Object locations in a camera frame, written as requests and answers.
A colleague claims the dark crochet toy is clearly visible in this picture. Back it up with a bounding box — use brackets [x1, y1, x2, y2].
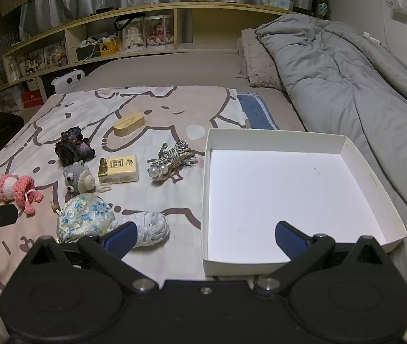
[55, 126, 96, 167]

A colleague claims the grey duvet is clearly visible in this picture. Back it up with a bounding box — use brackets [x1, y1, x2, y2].
[255, 16, 407, 233]

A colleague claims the display case with white doll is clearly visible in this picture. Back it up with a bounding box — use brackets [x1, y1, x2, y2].
[122, 17, 147, 54]

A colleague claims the beige bed mattress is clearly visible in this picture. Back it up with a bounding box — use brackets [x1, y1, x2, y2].
[71, 51, 308, 133]

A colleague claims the wooden headboard shelf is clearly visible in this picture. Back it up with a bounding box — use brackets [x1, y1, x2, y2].
[0, 2, 333, 113]

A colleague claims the dark green box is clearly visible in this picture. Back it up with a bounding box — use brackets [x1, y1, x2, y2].
[76, 45, 100, 61]

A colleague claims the pink crochet doll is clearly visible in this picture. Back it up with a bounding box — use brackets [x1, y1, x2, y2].
[0, 173, 44, 216]

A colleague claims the grey crochet toy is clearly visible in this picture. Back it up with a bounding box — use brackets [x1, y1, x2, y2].
[62, 161, 111, 195]

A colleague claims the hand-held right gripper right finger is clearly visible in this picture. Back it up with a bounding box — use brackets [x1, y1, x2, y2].
[254, 221, 389, 296]

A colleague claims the yellow tissue pack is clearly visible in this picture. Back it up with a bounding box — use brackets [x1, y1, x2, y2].
[98, 155, 140, 186]

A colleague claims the tissue box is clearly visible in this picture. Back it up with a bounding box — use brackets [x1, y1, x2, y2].
[263, 0, 294, 11]

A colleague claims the white yarn ball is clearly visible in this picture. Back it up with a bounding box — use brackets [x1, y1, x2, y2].
[108, 211, 170, 249]

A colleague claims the row of small figurines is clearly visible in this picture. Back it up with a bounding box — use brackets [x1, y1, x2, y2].
[6, 41, 68, 79]

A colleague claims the oval wooden box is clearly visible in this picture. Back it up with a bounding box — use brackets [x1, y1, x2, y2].
[113, 112, 147, 137]

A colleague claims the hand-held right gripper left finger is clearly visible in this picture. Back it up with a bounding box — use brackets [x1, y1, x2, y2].
[28, 221, 160, 296]

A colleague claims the floral embroidered pouch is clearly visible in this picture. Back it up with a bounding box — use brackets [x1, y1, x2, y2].
[50, 193, 116, 245]

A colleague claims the display case with red doll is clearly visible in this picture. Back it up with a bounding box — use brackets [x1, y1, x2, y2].
[144, 15, 173, 49]

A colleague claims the black bag handle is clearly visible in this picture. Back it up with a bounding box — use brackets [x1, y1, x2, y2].
[115, 16, 143, 31]

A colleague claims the red box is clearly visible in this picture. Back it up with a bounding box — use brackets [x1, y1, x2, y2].
[21, 91, 44, 109]

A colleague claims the printed cartoon blanket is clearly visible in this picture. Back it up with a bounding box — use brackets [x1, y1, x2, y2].
[0, 85, 251, 344]

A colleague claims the clear storage box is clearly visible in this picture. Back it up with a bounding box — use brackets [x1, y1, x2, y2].
[0, 86, 23, 112]

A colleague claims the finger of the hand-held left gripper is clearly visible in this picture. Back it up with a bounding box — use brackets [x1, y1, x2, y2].
[0, 204, 18, 228]

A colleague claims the grey pillow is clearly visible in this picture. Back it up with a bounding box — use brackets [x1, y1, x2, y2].
[236, 28, 286, 92]

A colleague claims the clear plastic box of accessories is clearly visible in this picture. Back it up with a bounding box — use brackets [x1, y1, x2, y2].
[201, 128, 407, 277]

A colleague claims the yellow bucket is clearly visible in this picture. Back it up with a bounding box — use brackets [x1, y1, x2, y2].
[99, 39, 119, 57]

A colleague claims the blue towel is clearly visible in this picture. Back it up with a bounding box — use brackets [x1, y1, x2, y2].
[237, 92, 279, 130]

